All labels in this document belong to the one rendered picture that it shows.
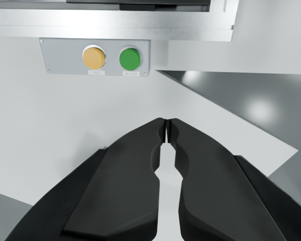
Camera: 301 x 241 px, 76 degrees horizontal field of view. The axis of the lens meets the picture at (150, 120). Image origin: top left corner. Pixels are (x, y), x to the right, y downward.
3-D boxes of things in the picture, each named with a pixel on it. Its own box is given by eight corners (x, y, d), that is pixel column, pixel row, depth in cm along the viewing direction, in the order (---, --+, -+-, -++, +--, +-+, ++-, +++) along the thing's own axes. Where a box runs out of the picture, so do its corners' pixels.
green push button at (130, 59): (141, 68, 39) (140, 71, 37) (121, 68, 39) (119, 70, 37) (141, 47, 37) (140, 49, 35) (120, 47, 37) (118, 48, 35)
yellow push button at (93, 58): (106, 67, 39) (104, 70, 37) (87, 67, 39) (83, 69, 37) (104, 46, 37) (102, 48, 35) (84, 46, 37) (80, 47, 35)
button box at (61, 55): (150, 70, 44) (148, 77, 38) (59, 67, 45) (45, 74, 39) (150, 36, 41) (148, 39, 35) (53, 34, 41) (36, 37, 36)
